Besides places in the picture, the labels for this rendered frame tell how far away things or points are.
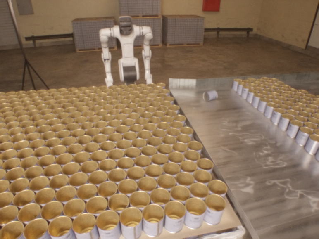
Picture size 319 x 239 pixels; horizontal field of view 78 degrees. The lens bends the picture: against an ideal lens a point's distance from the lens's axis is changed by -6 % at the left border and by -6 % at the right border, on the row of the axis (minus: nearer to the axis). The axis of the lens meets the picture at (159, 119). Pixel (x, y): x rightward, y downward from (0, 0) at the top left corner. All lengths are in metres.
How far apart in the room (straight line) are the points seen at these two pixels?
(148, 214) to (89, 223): 0.19
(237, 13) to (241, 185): 10.36
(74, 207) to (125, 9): 7.36
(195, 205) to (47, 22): 9.46
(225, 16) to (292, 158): 9.85
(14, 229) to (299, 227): 0.93
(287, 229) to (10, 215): 0.93
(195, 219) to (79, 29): 7.55
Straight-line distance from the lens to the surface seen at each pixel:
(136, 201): 0.78
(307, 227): 0.92
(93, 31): 7.86
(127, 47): 2.27
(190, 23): 8.30
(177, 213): 0.77
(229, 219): 0.82
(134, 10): 7.84
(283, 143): 1.26
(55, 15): 9.73
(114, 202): 0.77
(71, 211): 0.79
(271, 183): 1.00
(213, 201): 0.79
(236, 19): 11.04
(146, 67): 2.51
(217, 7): 10.26
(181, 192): 0.79
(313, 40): 9.15
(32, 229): 0.78
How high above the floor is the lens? 1.75
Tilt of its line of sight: 32 degrees down
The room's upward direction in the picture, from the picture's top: straight up
